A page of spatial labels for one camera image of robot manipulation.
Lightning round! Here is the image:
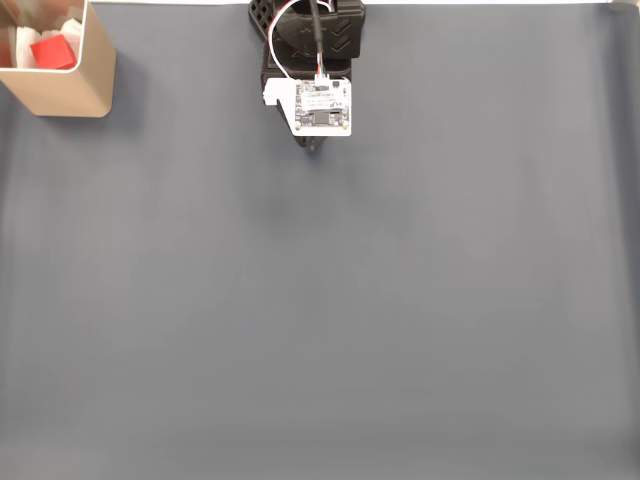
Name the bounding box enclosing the red cube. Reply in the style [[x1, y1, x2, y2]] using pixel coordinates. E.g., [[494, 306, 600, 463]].
[[29, 34, 78, 70]]

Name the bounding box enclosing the beige rounded box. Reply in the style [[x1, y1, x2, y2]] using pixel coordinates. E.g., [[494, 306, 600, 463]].
[[0, 0, 118, 119]]

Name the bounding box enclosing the dark grey table mat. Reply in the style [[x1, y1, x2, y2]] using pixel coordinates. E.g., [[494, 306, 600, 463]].
[[0, 2, 640, 480]]

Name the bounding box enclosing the white red gripper servo cable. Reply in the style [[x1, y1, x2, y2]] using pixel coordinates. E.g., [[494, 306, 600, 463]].
[[267, 0, 341, 80]]

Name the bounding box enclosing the white camera circuit board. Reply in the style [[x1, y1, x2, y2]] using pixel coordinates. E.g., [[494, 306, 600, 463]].
[[260, 73, 353, 138]]

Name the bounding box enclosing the black camera cable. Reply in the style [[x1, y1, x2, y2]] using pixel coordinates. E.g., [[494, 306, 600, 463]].
[[307, 0, 326, 76]]

